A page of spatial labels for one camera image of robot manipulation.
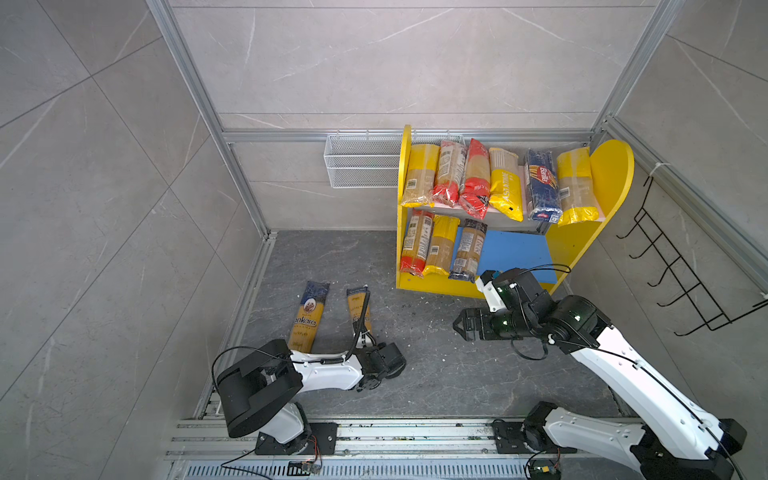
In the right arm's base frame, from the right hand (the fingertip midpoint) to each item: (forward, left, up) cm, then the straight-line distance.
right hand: (468, 322), depth 69 cm
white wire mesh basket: (+58, +24, +7) cm, 63 cm away
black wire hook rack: (+10, -48, +9) cm, 50 cm away
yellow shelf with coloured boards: (+34, -23, -10) cm, 42 cm away
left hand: (+3, +23, -23) cm, 33 cm away
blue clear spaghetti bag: (+27, -7, -6) cm, 29 cm away
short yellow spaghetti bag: (+27, +2, -6) cm, 28 cm away
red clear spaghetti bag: (+31, +10, -6) cm, 33 cm away
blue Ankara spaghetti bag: (+14, +45, -21) cm, 51 cm away
